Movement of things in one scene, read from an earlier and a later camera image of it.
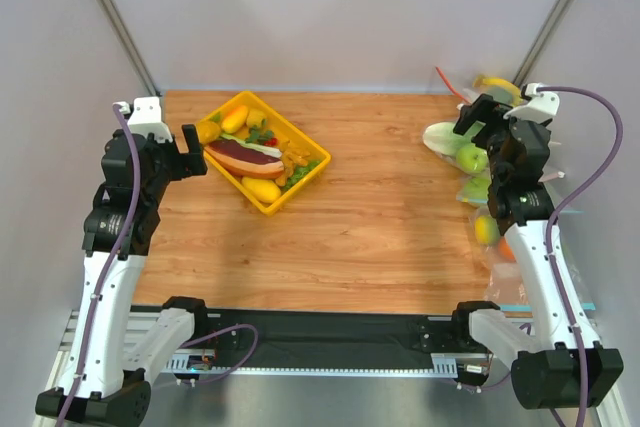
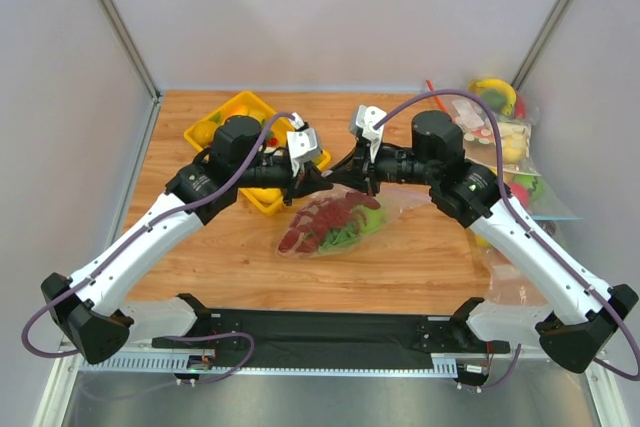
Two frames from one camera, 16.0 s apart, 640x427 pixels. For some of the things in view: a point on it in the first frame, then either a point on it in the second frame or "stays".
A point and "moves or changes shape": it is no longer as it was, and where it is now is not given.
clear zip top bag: [468, 157] moves or changes shape
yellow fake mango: [265, 189] stays
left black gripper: [176, 158] -> [291, 183]
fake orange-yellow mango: [234, 118] stays
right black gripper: [491, 116] -> [367, 173]
